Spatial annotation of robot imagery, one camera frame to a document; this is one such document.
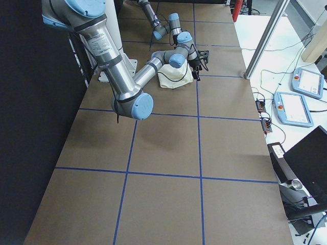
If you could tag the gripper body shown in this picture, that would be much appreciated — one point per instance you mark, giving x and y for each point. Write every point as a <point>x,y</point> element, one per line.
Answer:
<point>195,63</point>

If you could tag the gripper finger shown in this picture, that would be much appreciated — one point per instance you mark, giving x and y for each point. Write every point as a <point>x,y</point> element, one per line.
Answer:
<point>195,74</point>

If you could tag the cream cat print shirt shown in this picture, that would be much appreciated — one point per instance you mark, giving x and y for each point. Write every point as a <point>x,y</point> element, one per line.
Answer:
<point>172,78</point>

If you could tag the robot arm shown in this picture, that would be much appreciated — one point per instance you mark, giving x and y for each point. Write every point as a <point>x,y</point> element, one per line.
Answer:
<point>90,18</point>
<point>161,23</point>

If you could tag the orange black usb hub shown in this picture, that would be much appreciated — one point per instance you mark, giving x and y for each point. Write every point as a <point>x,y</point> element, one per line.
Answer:
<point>260,105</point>

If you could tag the red tube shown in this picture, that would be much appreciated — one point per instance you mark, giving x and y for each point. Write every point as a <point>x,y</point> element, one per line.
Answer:
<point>237,9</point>

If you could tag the white support column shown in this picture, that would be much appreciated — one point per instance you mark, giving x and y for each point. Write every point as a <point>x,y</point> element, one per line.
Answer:
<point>112,24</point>

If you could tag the brown table cover sheet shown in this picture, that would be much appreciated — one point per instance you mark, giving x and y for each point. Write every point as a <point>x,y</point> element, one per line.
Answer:
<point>197,171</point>

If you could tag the near teach pendant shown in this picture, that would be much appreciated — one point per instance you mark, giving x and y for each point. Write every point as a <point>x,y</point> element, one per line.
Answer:
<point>292,109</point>

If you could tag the teach pendant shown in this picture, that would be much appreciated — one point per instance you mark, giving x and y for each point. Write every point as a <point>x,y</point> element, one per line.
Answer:
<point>292,109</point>
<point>308,83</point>

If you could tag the far teach pendant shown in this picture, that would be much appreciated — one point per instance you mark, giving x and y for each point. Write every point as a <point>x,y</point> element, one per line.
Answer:
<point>308,83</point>

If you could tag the black laptop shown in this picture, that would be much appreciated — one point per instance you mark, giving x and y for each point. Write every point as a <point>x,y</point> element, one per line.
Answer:
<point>307,159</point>

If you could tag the metal cup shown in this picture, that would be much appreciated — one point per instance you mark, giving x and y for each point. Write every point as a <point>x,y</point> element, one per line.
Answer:
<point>296,185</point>

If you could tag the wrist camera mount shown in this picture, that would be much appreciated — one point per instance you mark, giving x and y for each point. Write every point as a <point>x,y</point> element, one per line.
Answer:
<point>203,56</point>

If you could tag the aluminium frame post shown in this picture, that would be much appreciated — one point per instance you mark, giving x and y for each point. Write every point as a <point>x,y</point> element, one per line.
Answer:
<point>272,24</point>

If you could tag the white post base plate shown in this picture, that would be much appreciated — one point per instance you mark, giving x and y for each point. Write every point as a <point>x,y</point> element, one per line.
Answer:
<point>131,66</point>

